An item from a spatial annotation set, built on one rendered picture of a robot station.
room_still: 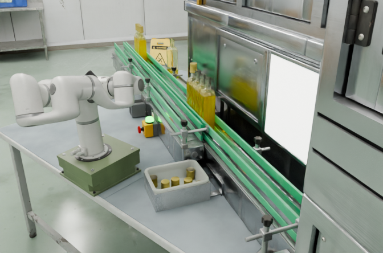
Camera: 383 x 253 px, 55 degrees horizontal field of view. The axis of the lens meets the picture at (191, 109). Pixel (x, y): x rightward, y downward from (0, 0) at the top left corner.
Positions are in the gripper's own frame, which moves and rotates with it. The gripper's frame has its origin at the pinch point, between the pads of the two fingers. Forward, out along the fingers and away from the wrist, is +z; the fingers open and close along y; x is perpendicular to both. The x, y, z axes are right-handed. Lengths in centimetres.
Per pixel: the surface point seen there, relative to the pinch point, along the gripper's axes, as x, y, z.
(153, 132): 25.9, 39.1, -10.1
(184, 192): -22, 36, -46
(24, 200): 2, 69, 76
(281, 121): -3, 18, -82
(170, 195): -25, 34, -42
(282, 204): -36, 26, -84
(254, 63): 16, 2, -71
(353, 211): -74, -9, -103
